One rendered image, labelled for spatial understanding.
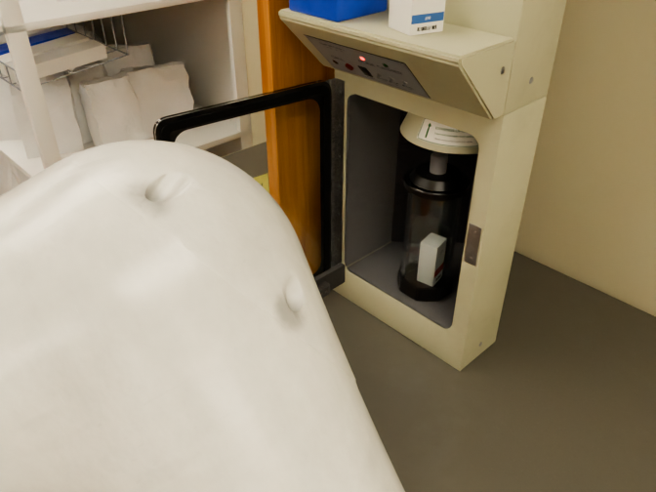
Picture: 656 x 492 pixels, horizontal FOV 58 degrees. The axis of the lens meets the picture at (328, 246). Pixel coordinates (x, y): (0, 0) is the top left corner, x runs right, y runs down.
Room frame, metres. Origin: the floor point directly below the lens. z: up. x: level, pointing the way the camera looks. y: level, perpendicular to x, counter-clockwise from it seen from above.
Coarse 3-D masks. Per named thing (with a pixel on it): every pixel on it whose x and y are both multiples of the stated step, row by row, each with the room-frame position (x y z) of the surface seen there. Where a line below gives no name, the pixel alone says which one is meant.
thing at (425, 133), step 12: (408, 120) 0.90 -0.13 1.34; (420, 120) 0.88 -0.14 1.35; (408, 132) 0.89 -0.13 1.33; (420, 132) 0.87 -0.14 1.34; (432, 132) 0.85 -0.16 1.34; (444, 132) 0.84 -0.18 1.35; (456, 132) 0.84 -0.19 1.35; (420, 144) 0.86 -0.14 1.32; (432, 144) 0.84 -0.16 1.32; (444, 144) 0.84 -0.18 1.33; (456, 144) 0.83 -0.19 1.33; (468, 144) 0.83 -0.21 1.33
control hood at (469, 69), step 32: (320, 32) 0.84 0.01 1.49; (352, 32) 0.79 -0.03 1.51; (384, 32) 0.77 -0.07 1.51; (448, 32) 0.77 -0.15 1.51; (480, 32) 0.77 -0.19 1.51; (416, 64) 0.74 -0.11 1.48; (448, 64) 0.68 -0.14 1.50; (480, 64) 0.69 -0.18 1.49; (448, 96) 0.75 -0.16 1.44; (480, 96) 0.70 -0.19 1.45
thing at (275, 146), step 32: (256, 96) 0.88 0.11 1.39; (192, 128) 0.81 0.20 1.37; (224, 128) 0.84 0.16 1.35; (256, 128) 0.87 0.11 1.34; (288, 128) 0.91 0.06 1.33; (256, 160) 0.87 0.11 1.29; (288, 160) 0.90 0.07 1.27; (288, 192) 0.90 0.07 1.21; (320, 224) 0.94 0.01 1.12; (320, 256) 0.94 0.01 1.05
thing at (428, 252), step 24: (408, 192) 0.89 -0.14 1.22; (432, 192) 0.84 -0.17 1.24; (456, 192) 0.85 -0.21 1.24; (408, 216) 0.88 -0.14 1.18; (432, 216) 0.85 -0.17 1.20; (456, 216) 0.86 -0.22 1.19; (408, 240) 0.87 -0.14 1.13; (432, 240) 0.85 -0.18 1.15; (408, 264) 0.87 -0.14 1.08; (432, 264) 0.85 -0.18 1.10
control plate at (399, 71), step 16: (320, 48) 0.89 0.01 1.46; (336, 48) 0.85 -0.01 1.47; (352, 48) 0.82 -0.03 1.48; (336, 64) 0.91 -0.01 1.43; (352, 64) 0.87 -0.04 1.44; (368, 64) 0.83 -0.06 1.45; (400, 64) 0.76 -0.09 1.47; (384, 80) 0.84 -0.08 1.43; (400, 80) 0.80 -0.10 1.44; (416, 80) 0.77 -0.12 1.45
